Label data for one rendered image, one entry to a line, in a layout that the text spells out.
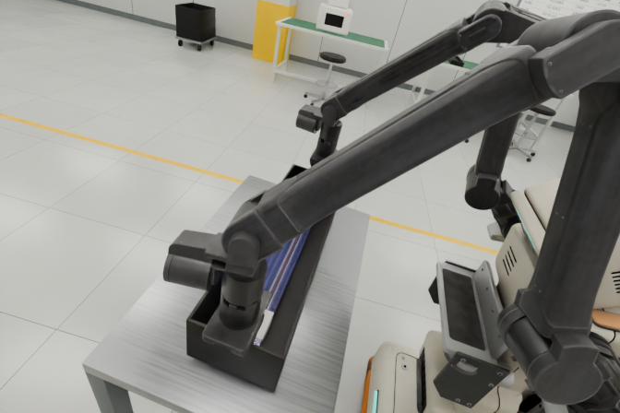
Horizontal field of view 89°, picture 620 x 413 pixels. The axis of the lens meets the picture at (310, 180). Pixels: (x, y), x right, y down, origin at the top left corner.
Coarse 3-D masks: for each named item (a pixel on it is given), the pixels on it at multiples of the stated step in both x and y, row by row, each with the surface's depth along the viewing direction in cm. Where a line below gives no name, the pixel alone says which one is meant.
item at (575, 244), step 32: (544, 32) 30; (576, 32) 27; (608, 96) 30; (576, 128) 34; (608, 128) 31; (576, 160) 34; (608, 160) 32; (576, 192) 34; (608, 192) 33; (576, 224) 35; (608, 224) 34; (544, 256) 39; (576, 256) 36; (608, 256) 35; (544, 288) 39; (576, 288) 37; (512, 320) 45; (544, 320) 39; (576, 320) 38; (576, 352) 37; (544, 384) 39; (576, 384) 39
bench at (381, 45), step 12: (276, 24) 413; (288, 24) 413; (300, 24) 432; (312, 24) 454; (288, 36) 482; (324, 36) 410; (336, 36) 409; (348, 36) 428; (360, 36) 450; (276, 48) 432; (288, 48) 491; (372, 48) 407; (384, 48) 406; (276, 60) 440; (276, 72) 449
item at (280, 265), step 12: (300, 240) 82; (288, 252) 77; (300, 252) 79; (276, 264) 73; (288, 264) 74; (276, 276) 71; (288, 276) 71; (264, 288) 67; (276, 288) 68; (276, 300) 66; (264, 312) 63; (264, 324) 61; (264, 336) 60
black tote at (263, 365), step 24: (312, 240) 87; (312, 264) 80; (216, 288) 60; (288, 288) 73; (192, 312) 53; (288, 312) 68; (192, 336) 54; (288, 336) 63; (216, 360) 56; (240, 360) 54; (264, 360) 51; (264, 384) 55
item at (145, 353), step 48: (240, 192) 105; (336, 240) 95; (192, 288) 72; (336, 288) 80; (144, 336) 62; (336, 336) 69; (96, 384) 59; (144, 384) 55; (192, 384) 57; (240, 384) 58; (288, 384) 60; (336, 384) 61
